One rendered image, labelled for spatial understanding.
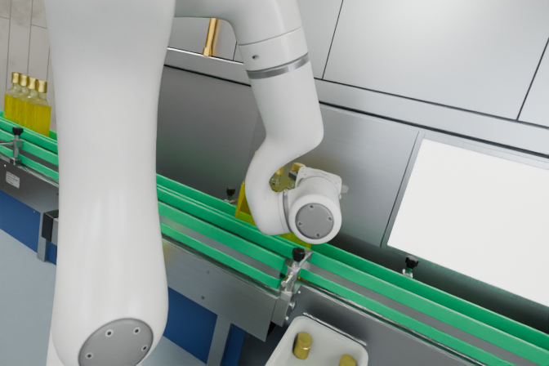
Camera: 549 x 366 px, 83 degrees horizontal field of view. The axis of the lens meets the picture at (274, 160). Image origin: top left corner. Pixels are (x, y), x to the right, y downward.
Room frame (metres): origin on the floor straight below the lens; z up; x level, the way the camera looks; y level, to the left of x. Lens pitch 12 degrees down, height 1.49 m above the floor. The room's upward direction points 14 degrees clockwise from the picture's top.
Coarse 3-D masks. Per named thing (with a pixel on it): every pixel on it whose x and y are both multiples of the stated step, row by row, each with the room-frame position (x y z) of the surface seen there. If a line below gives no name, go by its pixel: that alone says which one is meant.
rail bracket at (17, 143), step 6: (18, 132) 1.02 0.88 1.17; (18, 138) 1.02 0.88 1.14; (0, 144) 0.98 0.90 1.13; (6, 144) 0.99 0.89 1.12; (12, 144) 1.01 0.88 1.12; (18, 144) 1.02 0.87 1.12; (18, 150) 1.03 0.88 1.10; (18, 156) 1.03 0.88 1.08; (12, 162) 1.01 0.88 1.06; (18, 162) 1.02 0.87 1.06
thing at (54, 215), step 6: (54, 210) 0.86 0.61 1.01; (42, 216) 0.83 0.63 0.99; (48, 216) 0.82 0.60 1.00; (54, 216) 0.82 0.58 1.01; (42, 222) 0.83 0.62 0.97; (48, 222) 0.82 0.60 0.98; (54, 222) 0.81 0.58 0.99; (42, 228) 0.83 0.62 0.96; (48, 228) 0.82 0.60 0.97; (54, 228) 0.81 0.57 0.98; (42, 234) 0.83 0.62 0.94; (48, 234) 0.82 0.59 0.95; (54, 234) 0.81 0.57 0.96; (48, 240) 0.82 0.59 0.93; (54, 240) 0.81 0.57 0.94
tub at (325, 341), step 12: (300, 324) 0.64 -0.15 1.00; (312, 324) 0.63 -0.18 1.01; (288, 336) 0.58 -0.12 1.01; (312, 336) 0.63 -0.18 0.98; (324, 336) 0.62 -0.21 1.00; (336, 336) 0.61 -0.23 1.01; (276, 348) 0.54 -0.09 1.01; (288, 348) 0.59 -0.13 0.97; (312, 348) 0.62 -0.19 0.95; (324, 348) 0.61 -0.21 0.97; (336, 348) 0.61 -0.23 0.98; (348, 348) 0.60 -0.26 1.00; (360, 348) 0.59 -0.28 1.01; (276, 360) 0.51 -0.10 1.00; (288, 360) 0.59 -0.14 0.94; (300, 360) 0.60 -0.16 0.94; (312, 360) 0.60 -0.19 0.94; (324, 360) 0.61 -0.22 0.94; (336, 360) 0.60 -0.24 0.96; (360, 360) 0.57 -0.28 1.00
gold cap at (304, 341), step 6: (300, 336) 0.62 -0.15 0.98; (306, 336) 0.62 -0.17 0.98; (300, 342) 0.60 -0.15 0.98; (306, 342) 0.60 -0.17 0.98; (294, 348) 0.61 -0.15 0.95; (300, 348) 0.60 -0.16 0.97; (306, 348) 0.60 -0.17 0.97; (294, 354) 0.61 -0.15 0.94; (300, 354) 0.60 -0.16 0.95; (306, 354) 0.60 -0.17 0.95
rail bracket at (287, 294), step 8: (296, 248) 0.64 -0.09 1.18; (296, 256) 0.63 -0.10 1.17; (304, 256) 0.63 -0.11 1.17; (296, 264) 0.63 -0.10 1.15; (288, 272) 0.63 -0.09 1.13; (296, 272) 0.62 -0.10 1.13; (288, 280) 0.59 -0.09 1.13; (288, 288) 0.63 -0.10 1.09; (280, 296) 0.63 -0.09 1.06; (288, 296) 0.62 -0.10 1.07
